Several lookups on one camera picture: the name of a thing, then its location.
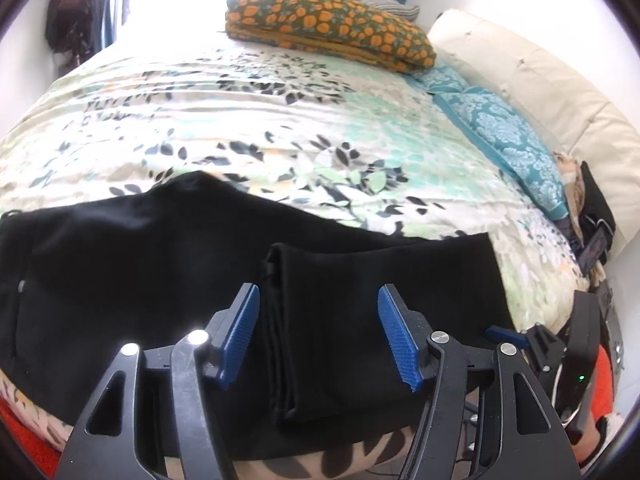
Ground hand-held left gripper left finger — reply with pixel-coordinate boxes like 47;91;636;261
54;282;261;480

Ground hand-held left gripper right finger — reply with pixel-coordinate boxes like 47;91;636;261
376;284;583;480

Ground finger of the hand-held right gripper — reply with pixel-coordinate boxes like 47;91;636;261
485;324;568;373

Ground black pants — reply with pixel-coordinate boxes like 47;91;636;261
0;170;516;461

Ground black garment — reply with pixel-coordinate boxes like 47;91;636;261
575;160;617;241

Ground beige scarf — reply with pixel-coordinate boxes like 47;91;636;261
552;152;586;211

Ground large teal patterned pillow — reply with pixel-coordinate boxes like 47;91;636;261
435;85;568;221

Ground floral bed sheet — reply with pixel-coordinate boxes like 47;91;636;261
0;30;608;480

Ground orange fleece garment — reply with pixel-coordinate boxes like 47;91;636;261
0;347;618;478

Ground small teal patterned pillow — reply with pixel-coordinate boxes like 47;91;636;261
410;65;473;96

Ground cream padded headboard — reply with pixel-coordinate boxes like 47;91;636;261
427;8;640;261

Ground orange floral folded quilt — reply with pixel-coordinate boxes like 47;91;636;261
225;0;437;77

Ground checked grey cloth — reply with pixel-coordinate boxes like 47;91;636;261
357;0;422;21

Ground narrow blue curtain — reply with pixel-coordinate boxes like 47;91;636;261
97;0;126;46

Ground dark hanging coats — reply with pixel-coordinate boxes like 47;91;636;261
44;0;101;56

